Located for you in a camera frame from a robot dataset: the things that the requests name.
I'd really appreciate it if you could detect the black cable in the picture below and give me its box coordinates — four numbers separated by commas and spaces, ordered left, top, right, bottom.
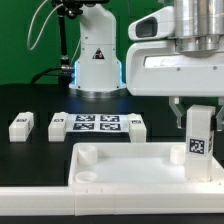
29, 66, 75, 85

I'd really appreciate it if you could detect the white desk tabletop tray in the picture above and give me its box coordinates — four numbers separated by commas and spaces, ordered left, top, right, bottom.
68, 142, 224, 187

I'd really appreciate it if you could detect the white L-shaped fence bar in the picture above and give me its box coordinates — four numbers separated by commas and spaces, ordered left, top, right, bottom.
0, 184, 224, 216

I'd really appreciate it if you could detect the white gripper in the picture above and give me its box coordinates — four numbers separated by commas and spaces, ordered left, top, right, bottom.
126, 40, 224, 129

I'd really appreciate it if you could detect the white cable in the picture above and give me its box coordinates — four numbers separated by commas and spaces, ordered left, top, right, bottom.
26, 0, 64, 52

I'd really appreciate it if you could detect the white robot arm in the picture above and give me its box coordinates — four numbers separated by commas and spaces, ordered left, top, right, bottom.
73, 0, 224, 131

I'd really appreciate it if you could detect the black camera stand pole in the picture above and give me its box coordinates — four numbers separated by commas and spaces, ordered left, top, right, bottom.
51, 0, 110, 85

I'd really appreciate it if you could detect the fiducial marker sheet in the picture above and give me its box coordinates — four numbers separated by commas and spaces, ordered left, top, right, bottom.
66, 114, 129, 133

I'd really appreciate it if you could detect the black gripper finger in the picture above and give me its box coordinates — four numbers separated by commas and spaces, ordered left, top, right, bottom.
211, 97, 224, 131

